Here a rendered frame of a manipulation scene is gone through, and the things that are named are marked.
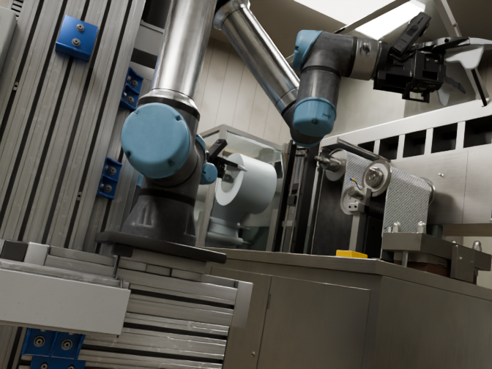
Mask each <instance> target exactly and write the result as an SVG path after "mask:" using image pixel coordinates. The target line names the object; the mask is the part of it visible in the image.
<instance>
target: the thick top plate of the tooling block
mask: <svg viewBox="0 0 492 369"><path fill-rule="evenodd" d="M453 245H458V246H461V247H464V248H467V249H470V250H474V249H471V248H469V247H465V246H463V245H459V244H455V243H453V242H449V241H447V240H444V239H440V238H438V237H434V236H431V235H428V234H424V233H414V232H384V234H383V240H382V247H381V249H382V250H388V251H390V252H396V253H402V252H403V251H407V252H410V253H424V254H430V255H433V256H438V257H440V258H445V259H448V260H452V246H453ZM474 251H475V258H474V267H476V268H478V269H479V270H480V271H489V272H490V271H491V259H492V255H490V254H487V253H484V252H481V251H478V250H474Z"/></svg>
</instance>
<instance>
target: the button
mask: <svg viewBox="0 0 492 369"><path fill-rule="evenodd" d="M336 256H341V257H352V258H368V255H366V254H363V253H358V252H354V251H350V250H337V252H336Z"/></svg>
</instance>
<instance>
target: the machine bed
mask: <svg viewBox="0 0 492 369"><path fill-rule="evenodd" d="M197 248H201V249H205V250H211V251H217V252H220V253H225V254H226V255H227V257H226V258H229V259H236V260H243V261H256V262H263V263H270V264H283V265H290V266H297V267H310V268H317V269H330V270H337V271H344V272H357V273H364V274H371V275H383V276H387V277H392V278H395V279H399V280H405V281H408V282H412V283H417V284H420V285H424V286H430V287H433V288H439V289H442V290H445V291H451V292H455V293H458V294H464V295H467V296H471V297H476V298H480V299H485V300H489V301H492V289H490V288H485V287H482V286H477V285H474V284H471V283H465V282H462V281H459V280H454V279H451V278H448V277H442V276H439V275H435V274H431V273H428V272H423V271H419V270H416V269H412V268H408V267H405V266H400V265H397V264H391V263H389V262H386V261H380V260H377V259H368V258H348V257H337V256H317V255H306V254H296V253H276V252H265V251H254V250H235V249H224V248H213V247H197Z"/></svg>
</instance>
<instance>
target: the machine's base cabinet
mask: <svg viewBox="0 0 492 369"><path fill-rule="evenodd" d="M204 274H206V275H213V276H217V277H224V278H228V279H233V280H239V281H243V282H248V283H252V284H253V290H252V294H251V298H250V307H249V311H248V315H247V323H246V327H245V328H238V327H230V332H229V336H228V343H227V348H226V352H225V359H224V364H223V369H492V301H489V300H485V299H480V298H476V297H471V296H467V295H464V294H458V293H455V292H451V291H445V290H442V289H439V288H433V287H430V286H424V285H420V284H417V283H412V282H408V281H405V280H399V279H395V278H392V277H387V276H383V275H371V274H364V273H357V272H344V271H337V270H330V269H317V268H310V267H303V266H290V265H283V264H270V263H263V262H256V261H243V260H236V259H229V258H227V259H226V262H225V264H215V263H208V262H207V263H206V270H205V273H204Z"/></svg>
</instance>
